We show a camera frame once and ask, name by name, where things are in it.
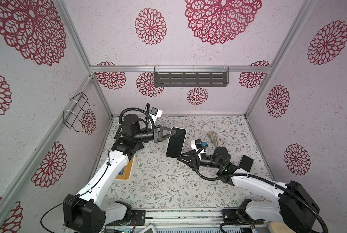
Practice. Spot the crumpled clear plastic bag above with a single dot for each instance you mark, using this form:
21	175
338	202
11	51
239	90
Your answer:
214	138

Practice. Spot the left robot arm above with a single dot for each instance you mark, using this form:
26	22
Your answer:
128	142

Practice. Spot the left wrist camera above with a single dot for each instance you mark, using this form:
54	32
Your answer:
155	113

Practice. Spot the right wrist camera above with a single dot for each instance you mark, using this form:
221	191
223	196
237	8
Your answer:
198	144

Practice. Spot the black phone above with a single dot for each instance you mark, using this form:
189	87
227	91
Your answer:
246	163

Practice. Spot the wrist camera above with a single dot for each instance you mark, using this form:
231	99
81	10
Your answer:
155	113
198	144

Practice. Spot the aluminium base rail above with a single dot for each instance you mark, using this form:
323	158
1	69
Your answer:
179	217

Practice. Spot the beige sponge pad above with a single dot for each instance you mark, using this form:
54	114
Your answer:
277	227

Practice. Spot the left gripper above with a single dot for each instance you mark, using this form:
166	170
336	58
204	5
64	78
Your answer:
161	138

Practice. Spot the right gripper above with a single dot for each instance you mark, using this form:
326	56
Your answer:
196	157

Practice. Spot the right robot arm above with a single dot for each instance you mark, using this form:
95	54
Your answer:
289	202

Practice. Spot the white wooden-top tissue box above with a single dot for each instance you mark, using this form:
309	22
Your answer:
126	174

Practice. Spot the grey metal wall shelf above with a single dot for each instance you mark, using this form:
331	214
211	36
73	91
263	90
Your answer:
190	79

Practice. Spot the black wire wall rack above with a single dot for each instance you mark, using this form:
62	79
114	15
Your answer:
81	118

